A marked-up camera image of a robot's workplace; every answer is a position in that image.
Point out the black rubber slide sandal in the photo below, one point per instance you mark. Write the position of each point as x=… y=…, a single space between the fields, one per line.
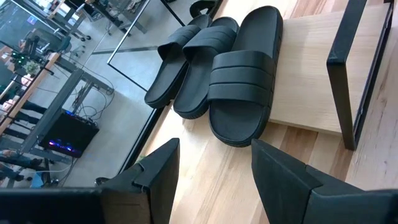
x=239 y=124
x=192 y=93
x=164 y=84

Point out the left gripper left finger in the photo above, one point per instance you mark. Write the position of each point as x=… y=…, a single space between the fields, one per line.
x=161 y=186

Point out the black computer with blue lights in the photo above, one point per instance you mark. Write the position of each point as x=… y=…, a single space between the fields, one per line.
x=71 y=133

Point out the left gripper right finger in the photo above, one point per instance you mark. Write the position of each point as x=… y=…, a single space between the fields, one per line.
x=286 y=193

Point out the wood-topped desk with grey legs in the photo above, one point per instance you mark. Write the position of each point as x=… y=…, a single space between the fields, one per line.
x=53 y=109

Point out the wooden shelf with black frame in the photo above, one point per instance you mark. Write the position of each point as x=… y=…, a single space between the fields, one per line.
x=304 y=77

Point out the black office chair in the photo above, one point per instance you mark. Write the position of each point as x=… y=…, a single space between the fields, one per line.
x=63 y=43

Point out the person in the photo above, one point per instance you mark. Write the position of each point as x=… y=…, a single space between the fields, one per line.
x=18 y=160

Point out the small background potted plant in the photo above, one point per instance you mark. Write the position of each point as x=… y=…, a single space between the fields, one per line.
x=31 y=68

